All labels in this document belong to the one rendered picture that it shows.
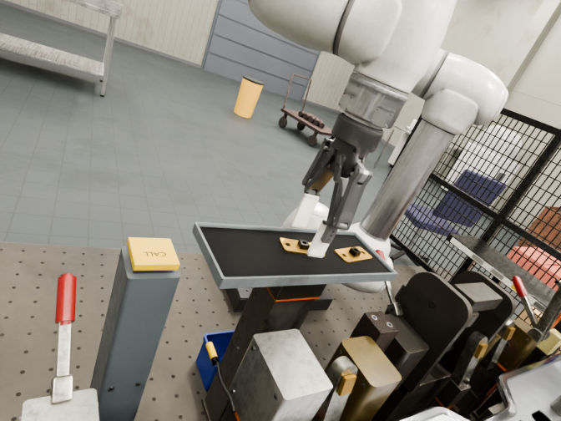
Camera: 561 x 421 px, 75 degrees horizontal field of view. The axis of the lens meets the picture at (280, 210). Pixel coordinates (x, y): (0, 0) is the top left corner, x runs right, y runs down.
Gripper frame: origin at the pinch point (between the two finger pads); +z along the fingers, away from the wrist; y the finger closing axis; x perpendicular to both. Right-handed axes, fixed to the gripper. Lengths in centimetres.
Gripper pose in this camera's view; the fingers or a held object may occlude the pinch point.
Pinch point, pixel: (310, 228)
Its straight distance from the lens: 64.3
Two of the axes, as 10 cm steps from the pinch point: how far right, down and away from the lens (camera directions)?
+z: -3.6, 8.4, 4.0
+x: 8.9, 1.8, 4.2
